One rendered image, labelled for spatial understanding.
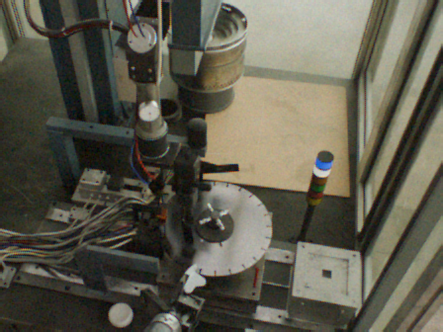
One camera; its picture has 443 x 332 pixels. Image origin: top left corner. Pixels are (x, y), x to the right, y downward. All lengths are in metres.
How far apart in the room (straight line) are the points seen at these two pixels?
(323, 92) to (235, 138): 0.47
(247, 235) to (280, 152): 0.57
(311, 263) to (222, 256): 0.26
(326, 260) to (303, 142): 0.62
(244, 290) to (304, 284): 0.17
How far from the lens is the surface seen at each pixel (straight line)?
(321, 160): 1.42
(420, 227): 1.06
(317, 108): 2.18
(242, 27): 1.99
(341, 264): 1.55
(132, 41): 1.08
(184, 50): 1.48
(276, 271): 1.67
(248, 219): 1.52
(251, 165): 1.92
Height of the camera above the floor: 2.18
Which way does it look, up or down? 51 degrees down
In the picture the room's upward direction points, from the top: 1 degrees counter-clockwise
